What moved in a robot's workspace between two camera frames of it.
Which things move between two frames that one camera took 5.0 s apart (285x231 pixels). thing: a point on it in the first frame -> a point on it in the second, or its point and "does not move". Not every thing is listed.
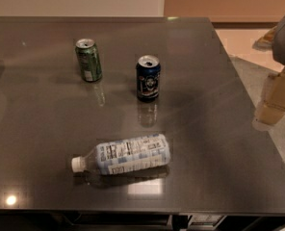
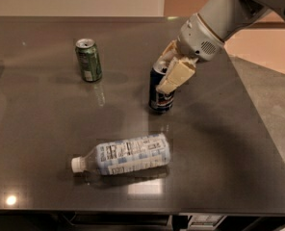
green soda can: (90, 68) does not move
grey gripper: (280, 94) -> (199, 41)
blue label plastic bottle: (125, 155) does not move
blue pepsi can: (148, 77) -> (159, 101)
